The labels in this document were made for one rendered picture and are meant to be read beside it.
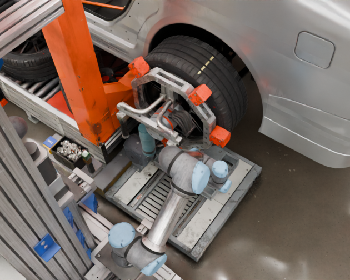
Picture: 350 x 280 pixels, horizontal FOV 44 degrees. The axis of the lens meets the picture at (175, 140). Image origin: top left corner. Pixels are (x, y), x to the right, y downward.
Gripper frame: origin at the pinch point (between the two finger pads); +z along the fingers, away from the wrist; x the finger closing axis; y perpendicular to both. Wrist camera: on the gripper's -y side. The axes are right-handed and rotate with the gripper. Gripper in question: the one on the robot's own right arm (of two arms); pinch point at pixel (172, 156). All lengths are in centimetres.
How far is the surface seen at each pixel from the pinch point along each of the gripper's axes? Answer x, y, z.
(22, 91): -4, -44, 144
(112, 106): -14, -12, 57
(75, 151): 18, -26, 62
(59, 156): 26, -27, 69
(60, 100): -20, -56, 124
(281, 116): -46, 14, -38
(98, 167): 15, -38, 50
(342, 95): -46, 47, -62
